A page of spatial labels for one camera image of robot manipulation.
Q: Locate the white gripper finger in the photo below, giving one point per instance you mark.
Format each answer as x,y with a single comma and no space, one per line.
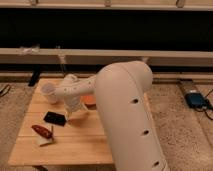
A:
68,115
84,110

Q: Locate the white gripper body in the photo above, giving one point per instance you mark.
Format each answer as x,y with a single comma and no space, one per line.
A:
73,104

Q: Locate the black eraser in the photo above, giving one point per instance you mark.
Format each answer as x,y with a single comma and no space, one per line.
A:
55,118

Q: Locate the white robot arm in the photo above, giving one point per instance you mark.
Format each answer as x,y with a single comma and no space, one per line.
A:
119,92

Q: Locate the orange plate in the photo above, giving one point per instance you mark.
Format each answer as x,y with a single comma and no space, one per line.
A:
88,100

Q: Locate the white plastic cup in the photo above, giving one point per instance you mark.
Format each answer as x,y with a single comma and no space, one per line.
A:
48,91

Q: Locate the brown wooden spoon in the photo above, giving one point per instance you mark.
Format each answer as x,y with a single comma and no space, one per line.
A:
42,131

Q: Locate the black table leg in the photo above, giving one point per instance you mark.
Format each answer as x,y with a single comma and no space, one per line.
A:
34,78

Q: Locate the blue electronic box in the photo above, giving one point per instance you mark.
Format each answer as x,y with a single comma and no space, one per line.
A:
195,100

